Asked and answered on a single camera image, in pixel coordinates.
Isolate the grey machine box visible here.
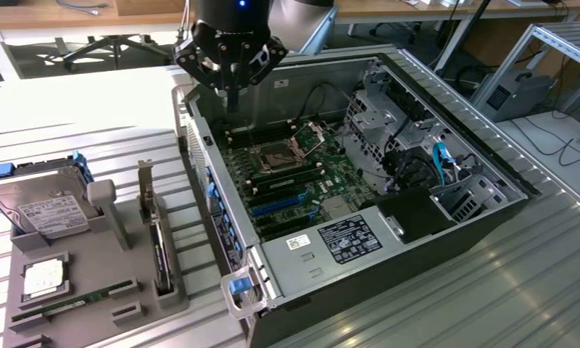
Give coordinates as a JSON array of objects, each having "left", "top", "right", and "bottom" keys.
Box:
[{"left": 483, "top": 70, "right": 555, "bottom": 123}]

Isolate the hard disk with blue bracket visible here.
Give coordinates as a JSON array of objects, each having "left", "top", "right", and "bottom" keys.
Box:
[{"left": 0, "top": 154, "right": 97, "bottom": 240}]

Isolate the black office chair base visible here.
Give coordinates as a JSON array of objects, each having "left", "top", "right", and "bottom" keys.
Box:
[{"left": 60, "top": 34, "right": 170, "bottom": 72}]

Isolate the aluminium frame rack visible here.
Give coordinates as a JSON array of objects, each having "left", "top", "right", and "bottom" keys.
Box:
[{"left": 468, "top": 20, "right": 580, "bottom": 113}]

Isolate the silver power supply unit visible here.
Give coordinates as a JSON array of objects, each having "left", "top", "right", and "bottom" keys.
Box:
[{"left": 258, "top": 208, "right": 409, "bottom": 300}]

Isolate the green RAM stick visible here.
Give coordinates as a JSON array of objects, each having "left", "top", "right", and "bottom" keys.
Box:
[{"left": 12, "top": 281, "right": 134, "bottom": 322}]

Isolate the open black PC case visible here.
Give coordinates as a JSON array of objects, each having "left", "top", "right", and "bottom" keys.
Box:
[{"left": 170, "top": 45, "right": 543, "bottom": 348}]

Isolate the black wire bundle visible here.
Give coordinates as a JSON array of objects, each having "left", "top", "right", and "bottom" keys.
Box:
[{"left": 384, "top": 150, "right": 439, "bottom": 189}]

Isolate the long wooden desk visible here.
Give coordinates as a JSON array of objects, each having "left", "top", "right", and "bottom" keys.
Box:
[{"left": 332, "top": 0, "right": 580, "bottom": 26}]

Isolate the black installed RAM stick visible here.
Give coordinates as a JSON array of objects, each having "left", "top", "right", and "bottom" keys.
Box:
[{"left": 250, "top": 168, "right": 328, "bottom": 193}]

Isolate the silver drive cage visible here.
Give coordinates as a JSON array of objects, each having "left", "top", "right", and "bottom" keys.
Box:
[{"left": 343, "top": 88, "right": 448, "bottom": 189}]

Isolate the black plastic shroud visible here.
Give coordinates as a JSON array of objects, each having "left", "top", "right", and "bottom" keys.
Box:
[{"left": 375, "top": 186, "right": 459, "bottom": 244}]

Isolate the graphics card with metal bracket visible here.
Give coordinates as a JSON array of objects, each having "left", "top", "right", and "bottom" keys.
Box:
[{"left": 134, "top": 158, "right": 176, "bottom": 295}]

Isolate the green motherboard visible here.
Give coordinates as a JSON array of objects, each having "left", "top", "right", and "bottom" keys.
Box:
[{"left": 216, "top": 117, "right": 385, "bottom": 243}]

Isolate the silver disk bay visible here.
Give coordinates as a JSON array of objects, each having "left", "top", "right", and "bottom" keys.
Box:
[{"left": 427, "top": 173, "right": 501, "bottom": 224}]

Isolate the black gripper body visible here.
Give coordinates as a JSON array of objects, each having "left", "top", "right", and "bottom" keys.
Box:
[{"left": 190, "top": 0, "right": 275, "bottom": 91}]

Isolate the silver chipset heatsink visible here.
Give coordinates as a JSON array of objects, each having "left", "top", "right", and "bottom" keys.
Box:
[{"left": 321, "top": 201, "right": 359, "bottom": 220}]

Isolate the blue disk wire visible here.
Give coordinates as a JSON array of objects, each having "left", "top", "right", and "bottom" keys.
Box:
[{"left": 431, "top": 142, "right": 455, "bottom": 188}]

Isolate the blue case release latch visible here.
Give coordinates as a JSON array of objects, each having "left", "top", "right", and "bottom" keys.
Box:
[{"left": 226, "top": 277, "right": 250, "bottom": 294}]

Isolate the silver CPU chip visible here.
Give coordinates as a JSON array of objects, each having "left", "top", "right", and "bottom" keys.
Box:
[{"left": 22, "top": 259, "right": 68, "bottom": 297}]

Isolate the grey parts rack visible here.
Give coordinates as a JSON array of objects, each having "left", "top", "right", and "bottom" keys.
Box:
[{"left": 1, "top": 179, "right": 192, "bottom": 348}]

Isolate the CPU socket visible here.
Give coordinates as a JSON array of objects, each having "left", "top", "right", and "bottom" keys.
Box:
[{"left": 254, "top": 143, "right": 300, "bottom": 173}]

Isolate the metal socket cover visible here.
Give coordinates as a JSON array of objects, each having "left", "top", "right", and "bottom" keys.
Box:
[{"left": 289, "top": 121, "right": 332, "bottom": 155}]

